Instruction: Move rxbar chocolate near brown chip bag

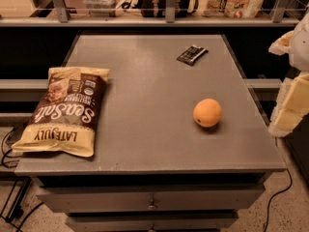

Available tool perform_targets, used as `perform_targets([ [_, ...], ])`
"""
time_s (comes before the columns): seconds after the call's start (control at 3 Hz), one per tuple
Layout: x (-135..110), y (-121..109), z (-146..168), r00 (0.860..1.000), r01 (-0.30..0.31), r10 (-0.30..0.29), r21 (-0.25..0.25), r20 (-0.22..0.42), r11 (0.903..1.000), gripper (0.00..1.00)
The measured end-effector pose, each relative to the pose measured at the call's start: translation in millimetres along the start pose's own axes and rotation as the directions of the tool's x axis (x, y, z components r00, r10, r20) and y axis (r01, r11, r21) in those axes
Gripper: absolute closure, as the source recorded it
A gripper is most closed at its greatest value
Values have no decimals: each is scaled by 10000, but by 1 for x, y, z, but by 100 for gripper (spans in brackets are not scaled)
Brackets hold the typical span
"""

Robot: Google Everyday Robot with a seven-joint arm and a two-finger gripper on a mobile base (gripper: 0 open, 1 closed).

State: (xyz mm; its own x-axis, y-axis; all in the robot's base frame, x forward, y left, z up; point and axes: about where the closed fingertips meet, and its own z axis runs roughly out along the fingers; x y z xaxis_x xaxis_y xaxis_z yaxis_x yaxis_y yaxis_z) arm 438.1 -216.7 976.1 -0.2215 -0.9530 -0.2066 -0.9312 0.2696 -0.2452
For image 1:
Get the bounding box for brown sea salt chip bag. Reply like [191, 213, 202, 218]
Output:
[13, 67, 110, 158]

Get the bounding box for orange fruit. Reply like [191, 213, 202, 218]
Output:
[193, 99, 222, 128]

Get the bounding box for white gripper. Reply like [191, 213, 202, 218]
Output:
[268, 31, 309, 137]

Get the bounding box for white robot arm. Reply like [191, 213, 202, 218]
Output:
[268, 14, 309, 137]

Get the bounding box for black backpack on shelf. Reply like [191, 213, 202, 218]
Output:
[136, 0, 199, 17]

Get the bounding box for black cables left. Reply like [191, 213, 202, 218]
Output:
[0, 123, 44, 232]

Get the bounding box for grey drawer cabinet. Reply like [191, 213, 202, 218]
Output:
[16, 34, 285, 232]

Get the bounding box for black floor cable right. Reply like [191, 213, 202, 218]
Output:
[263, 167, 294, 232]

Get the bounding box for colourful snack bag on shelf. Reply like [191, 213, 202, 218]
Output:
[203, 0, 264, 18]

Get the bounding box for black rxbar chocolate bar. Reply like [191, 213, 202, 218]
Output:
[177, 45, 209, 66]

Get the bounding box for grey metal shelf rail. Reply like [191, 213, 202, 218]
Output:
[0, 0, 308, 27]

